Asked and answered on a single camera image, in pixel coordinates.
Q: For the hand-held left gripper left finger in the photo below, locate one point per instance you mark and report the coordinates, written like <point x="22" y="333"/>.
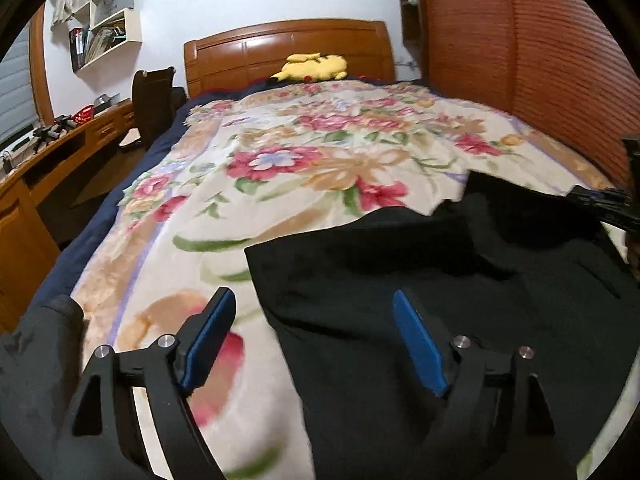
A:
<point x="212" y="335"/>

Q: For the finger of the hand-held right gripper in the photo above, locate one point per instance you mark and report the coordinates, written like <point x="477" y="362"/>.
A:
<point x="600" y="192"/>
<point x="617" y="215"/>

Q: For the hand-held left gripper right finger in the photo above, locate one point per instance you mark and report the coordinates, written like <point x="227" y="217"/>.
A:
<point x="417" y="340"/>

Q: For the black button coat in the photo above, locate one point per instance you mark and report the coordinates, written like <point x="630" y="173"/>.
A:
<point x="400" y="270"/>

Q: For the wooden louvered wardrobe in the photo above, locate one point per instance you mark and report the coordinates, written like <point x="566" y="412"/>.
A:
<point x="500" y="35"/>

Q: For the dark grey garment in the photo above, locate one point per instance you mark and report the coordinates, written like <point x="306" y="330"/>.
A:
<point x="35" y="390"/>

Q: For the floral blanket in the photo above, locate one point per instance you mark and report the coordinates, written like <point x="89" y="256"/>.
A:
<point x="300" y="160"/>

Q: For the wooden desk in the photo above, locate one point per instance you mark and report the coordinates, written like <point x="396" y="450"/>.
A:
<point x="20" y="220"/>

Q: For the dark brown chair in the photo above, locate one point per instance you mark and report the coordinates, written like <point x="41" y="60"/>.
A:
<point x="155" y="105"/>

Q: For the red plastic basket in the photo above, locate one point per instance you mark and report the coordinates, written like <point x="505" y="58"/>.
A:
<point x="83" y="115"/>

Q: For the small grey container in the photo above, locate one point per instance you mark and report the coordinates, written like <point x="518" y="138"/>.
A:
<point x="106" y="100"/>

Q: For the yellow plush toy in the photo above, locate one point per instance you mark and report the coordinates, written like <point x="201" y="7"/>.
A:
<point x="317" y="66"/>

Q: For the wooden bed headboard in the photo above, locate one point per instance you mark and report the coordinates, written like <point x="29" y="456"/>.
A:
<point x="260" y="50"/>

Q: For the grey window blind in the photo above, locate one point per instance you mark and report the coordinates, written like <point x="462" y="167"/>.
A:
<point x="15" y="95"/>

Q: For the stack of books and papers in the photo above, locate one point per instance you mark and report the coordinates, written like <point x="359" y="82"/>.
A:
<point x="105" y="40"/>

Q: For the grey paper bag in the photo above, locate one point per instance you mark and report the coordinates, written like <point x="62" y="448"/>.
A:
<point x="116" y="2"/>

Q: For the white wall shelf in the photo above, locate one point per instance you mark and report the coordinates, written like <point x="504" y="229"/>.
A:
<point x="131" y="35"/>

